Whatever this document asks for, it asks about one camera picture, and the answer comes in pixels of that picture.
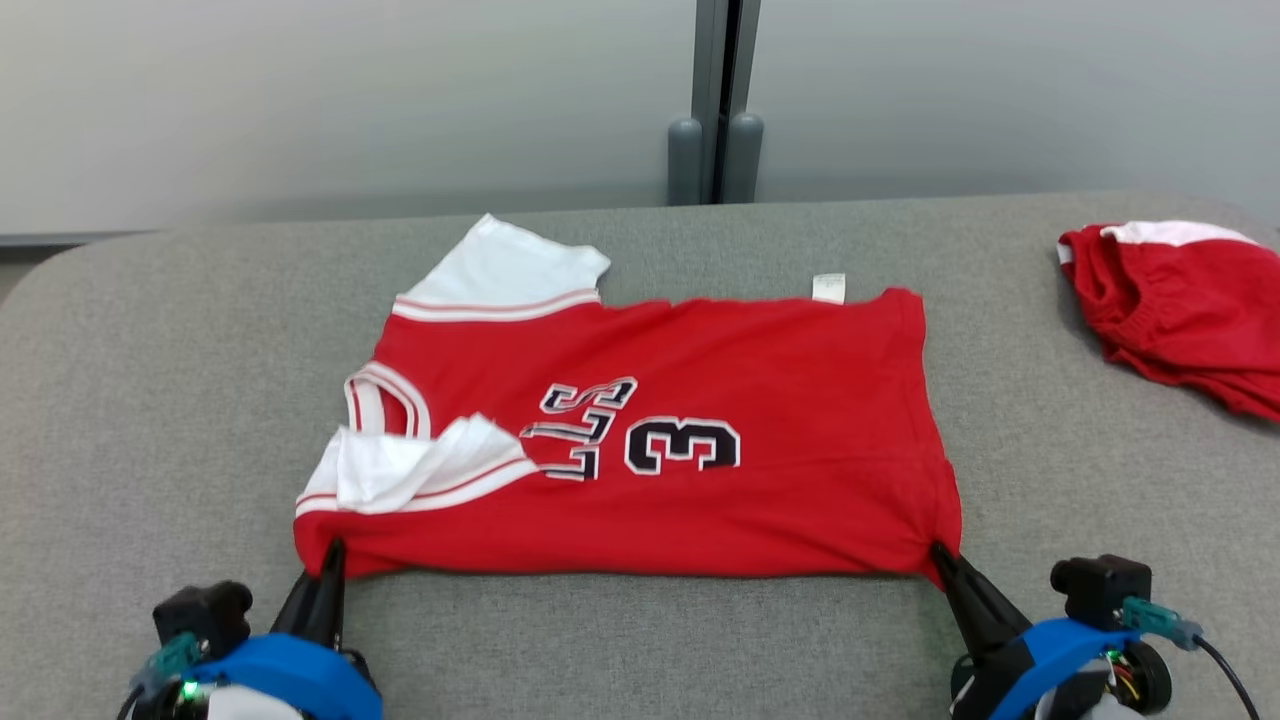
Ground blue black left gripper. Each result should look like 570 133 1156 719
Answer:
130 540 384 720

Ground black right camera cable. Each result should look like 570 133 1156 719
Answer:
1193 634 1263 720

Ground red white basketball jersey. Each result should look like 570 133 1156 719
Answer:
293 213 963 591

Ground teal left camera connector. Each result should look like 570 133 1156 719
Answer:
130 631 207 697

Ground teal camera connector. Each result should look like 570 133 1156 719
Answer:
1120 596 1207 652
130 631 207 697

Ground grey partition post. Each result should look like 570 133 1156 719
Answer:
667 0 766 206

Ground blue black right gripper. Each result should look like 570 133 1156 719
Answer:
931 544 1173 720

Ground teal right camera connector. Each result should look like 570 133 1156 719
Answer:
1120 596 1207 652

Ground red shorts with white stripe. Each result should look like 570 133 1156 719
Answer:
1057 220 1280 423

